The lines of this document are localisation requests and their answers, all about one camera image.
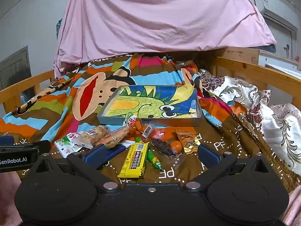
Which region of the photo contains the dinosaur print metal tray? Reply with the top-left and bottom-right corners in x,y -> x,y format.
97,84 -> 203,128

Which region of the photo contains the white air conditioner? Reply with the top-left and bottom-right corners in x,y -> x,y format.
253,0 -> 299,29

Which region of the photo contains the wooden bed frame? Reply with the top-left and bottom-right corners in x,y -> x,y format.
0,47 -> 301,113

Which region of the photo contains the white green seaweed packet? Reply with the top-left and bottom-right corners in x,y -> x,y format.
54,132 -> 83,159

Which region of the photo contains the gold foil snack packet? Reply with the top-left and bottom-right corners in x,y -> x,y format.
176,131 -> 201,155

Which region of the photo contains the clear packet with dark snack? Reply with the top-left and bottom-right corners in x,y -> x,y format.
141,124 -> 187,168

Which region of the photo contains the puffed rice cracker packet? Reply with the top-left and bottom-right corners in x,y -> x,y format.
96,125 -> 131,149

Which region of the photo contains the white door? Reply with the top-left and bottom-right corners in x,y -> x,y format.
263,14 -> 297,60

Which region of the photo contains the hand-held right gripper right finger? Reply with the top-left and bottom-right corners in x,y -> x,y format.
183,143 -> 283,192

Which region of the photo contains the grey panel door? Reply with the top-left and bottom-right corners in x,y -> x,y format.
0,46 -> 32,91

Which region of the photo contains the small mandarin orange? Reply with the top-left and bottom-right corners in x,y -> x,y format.
170,140 -> 183,153

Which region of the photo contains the orange tofu snack packet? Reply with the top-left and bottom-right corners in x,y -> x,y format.
123,112 -> 144,139

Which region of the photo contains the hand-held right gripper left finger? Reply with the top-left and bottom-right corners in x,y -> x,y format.
22,144 -> 121,192

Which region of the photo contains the yellow snack bar packet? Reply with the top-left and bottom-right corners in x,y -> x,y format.
117,142 -> 150,179

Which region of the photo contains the green stick packet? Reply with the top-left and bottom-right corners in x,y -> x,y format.
135,137 -> 164,170

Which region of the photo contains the blue stick packet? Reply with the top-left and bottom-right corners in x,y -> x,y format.
106,140 -> 136,162

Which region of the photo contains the cartoon monkey printed blanket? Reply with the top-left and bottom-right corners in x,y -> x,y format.
0,52 -> 294,193

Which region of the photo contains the blue hanging item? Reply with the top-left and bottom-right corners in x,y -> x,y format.
56,18 -> 63,39

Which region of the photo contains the giraffe print cloth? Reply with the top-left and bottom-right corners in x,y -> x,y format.
14,76 -> 73,115

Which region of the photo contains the pink bed sheet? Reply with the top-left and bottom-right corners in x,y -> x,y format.
53,0 -> 278,78

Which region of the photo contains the clear nut bar packet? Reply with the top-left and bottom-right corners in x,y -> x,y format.
72,125 -> 110,149

